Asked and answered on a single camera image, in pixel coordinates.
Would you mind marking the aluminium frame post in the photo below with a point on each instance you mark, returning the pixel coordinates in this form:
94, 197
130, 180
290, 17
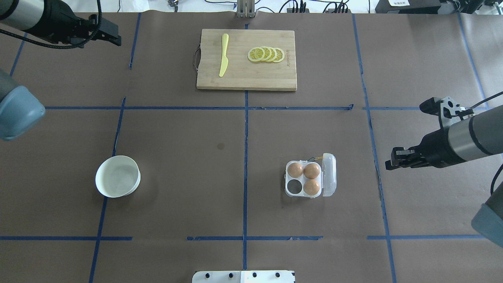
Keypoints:
246, 9

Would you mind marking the black computer case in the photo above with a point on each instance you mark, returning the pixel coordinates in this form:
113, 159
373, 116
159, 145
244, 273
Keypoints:
408, 6

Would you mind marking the brown egg from bowl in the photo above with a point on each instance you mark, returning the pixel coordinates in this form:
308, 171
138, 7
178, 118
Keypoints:
312, 187

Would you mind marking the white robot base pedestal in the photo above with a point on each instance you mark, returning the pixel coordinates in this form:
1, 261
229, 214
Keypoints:
245, 276

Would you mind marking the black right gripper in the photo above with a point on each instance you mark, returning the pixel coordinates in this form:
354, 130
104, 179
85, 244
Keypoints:
435, 147

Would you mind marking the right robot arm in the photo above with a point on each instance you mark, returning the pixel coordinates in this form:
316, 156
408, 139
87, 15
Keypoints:
487, 131

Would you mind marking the yellow plastic knife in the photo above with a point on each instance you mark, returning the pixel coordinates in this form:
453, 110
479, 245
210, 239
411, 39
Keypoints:
224, 59

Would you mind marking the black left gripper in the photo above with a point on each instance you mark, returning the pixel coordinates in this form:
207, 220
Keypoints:
64, 28

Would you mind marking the white round bowl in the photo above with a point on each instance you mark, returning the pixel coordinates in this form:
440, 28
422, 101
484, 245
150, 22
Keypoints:
118, 176

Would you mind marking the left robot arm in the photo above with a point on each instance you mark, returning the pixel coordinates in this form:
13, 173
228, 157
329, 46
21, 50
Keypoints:
53, 25

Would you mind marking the bamboo cutting board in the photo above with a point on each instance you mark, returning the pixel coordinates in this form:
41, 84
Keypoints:
242, 74

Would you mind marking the brown egg in box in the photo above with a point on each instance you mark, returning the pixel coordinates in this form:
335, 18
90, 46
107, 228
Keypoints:
312, 170
295, 170

